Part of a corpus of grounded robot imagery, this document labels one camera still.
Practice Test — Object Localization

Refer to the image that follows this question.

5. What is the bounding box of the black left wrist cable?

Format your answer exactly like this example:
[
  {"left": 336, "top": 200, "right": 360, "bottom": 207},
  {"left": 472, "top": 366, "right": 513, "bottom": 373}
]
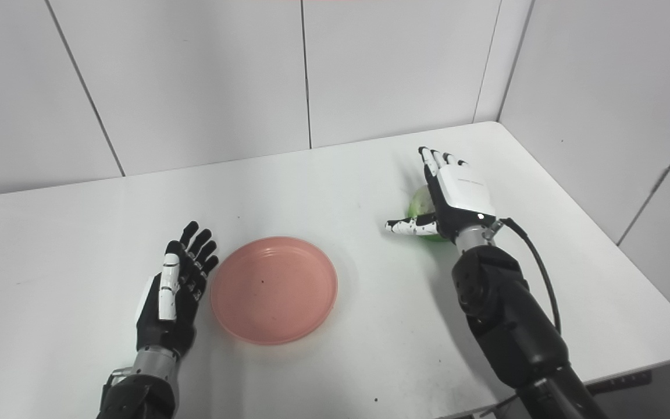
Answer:
[{"left": 104, "top": 368, "right": 133, "bottom": 388}]

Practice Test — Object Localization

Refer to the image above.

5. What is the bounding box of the pink round plate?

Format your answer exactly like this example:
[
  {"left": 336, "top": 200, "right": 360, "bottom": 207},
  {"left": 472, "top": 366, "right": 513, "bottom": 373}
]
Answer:
[{"left": 210, "top": 236, "right": 338, "bottom": 346}]

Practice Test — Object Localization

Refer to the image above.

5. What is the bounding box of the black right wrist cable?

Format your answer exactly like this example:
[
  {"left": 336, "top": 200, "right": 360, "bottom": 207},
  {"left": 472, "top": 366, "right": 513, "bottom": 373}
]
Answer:
[{"left": 489, "top": 218, "right": 563, "bottom": 336}]

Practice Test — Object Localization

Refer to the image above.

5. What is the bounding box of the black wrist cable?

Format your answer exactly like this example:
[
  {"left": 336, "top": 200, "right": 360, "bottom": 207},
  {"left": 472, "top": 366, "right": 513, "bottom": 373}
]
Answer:
[
  {"left": 489, "top": 218, "right": 563, "bottom": 336},
  {"left": 104, "top": 368, "right": 133, "bottom": 388}
]

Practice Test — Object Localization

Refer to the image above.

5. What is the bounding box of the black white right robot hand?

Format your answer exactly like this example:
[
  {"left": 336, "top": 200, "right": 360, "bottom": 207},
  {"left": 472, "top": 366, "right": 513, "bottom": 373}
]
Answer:
[{"left": 385, "top": 146, "right": 497, "bottom": 242}]

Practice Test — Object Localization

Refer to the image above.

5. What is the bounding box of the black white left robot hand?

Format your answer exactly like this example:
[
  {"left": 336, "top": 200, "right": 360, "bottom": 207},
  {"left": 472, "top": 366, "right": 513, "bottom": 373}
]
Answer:
[{"left": 136, "top": 221, "right": 220, "bottom": 357}]

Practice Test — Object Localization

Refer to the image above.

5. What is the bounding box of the black table frame bracket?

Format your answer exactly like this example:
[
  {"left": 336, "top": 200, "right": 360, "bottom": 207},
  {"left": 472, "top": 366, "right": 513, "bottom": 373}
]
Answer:
[{"left": 588, "top": 370, "right": 653, "bottom": 397}]

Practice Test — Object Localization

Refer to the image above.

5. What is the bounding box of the green white cabbage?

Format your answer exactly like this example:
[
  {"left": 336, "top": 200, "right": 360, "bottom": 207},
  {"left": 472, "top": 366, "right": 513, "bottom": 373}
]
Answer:
[{"left": 406, "top": 186, "right": 450, "bottom": 243}]

